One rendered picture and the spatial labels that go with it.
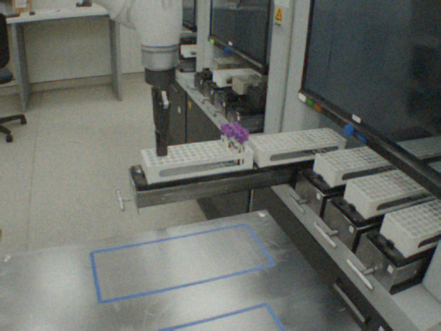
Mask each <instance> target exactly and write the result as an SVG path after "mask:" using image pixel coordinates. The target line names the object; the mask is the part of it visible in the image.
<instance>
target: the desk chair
mask: <svg viewBox="0 0 441 331"><path fill-rule="evenodd" d="M7 26H8V24H7V19H6V16H5V15H4V14H3V13H2V12H0V84H8V83H10V82H11V81H14V80H15V79H14V78H13V73H12V72H11V71H10V70H9V69H7V68H6V67H5V66H6V65H7V64H8V63H9V58H10V56H9V39H8V28H7ZM12 78H13V79H12ZM18 119H20V120H21V125H22V124H26V123H27V120H26V118H25V114H19V115H16V116H5V117H0V131H1V132H2V133H5V134H7V136H6V141H7V143H8V142H13V135H10V134H11V132H10V130H9V129H7V128H5V127H4V126H3V125H1V123H5V122H11V121H14V120H18Z"/></svg>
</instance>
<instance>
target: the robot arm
mask: <svg viewBox="0 0 441 331"><path fill-rule="evenodd" d="M88 1H90V2H93V3H96V4H98V5H99V6H102V7H103V8H104V9H106V10H107V11H108V13H109V16H110V19H111V20H114V21H116V22H117V23H120V24H121V25H123V27H127V28H129V29H134V30H136V31H137V33H138V34H139V35H140V41H141V50H140V52H141V64H142V65H143V66H144V67H145V70H144V73H145V82H146V83H147V84H151V85H153V87H151V91H152V94H151V97H152V115H153V124H154V125H155V129H156V130H155V131H154V133H155V141H156V154H157V156H161V155H167V154H168V150H167V134H168V133H169V124H170V121H171V105H172V102H171V100H170V101H169V97H170V91H168V88H167V86H168V85H169V84H173V83H174V82H175V81H176V66H177V65H178V46H179V38H180V34H181V32H182V25H183V9H182V0H88Z"/></svg>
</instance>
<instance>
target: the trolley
mask: <svg viewBox="0 0 441 331"><path fill-rule="evenodd" d="M1 268H2V270H1V277H0V331H363V330H362V329H361V328H360V327H359V326H358V325H357V324H356V322H355V321H354V320H353V318H352V317H351V315H350V314H348V313H347V312H348V311H347V310H346V309H345V307H344V306H342V304H341V303H340V301H339V300H338V299H337V298H336V297H335V296H334V295H333V293H332V292H331V291H330V289H329V288H327V285H326V284H325V283H324V282H323V281H322V280H321V277H320V276H318V274H317V273H316V272H315V269H313V268H312V266H311V265H310V264H309V263H308V261H307V260H306V259H305V258H304V257H303V256H302V254H301V253H300V251H299V250H298V249H297V248H296V246H295V245H294V244H293V242H292V241H291V240H290V239H289V238H288V236H287V235H286V234H285V233H284V232H283V230H282V229H281V228H280V226H279V225H278V224H277V223H276V221H275V220H274V219H273V218H272V217H271V216H270V215H269V213H268V211H267V210H266V209H265V210H260V211H256V212H251V213H246V214H242V215H234V216H229V217H224V218H220V219H215V220H210V221H205V222H198V223H192V224H188V225H179V226H175V227H170V228H162V229H157V230H153V231H149V232H145V233H135V234H128V235H123V236H119V237H110V238H106V239H101V240H90V241H86V242H82V243H73V244H70V245H62V246H57V247H47V248H43V249H41V248H40V249H36V250H28V251H25V252H23V251H21V252H18V253H8V254H6V253H5V254H3V258H2V266H1Z"/></svg>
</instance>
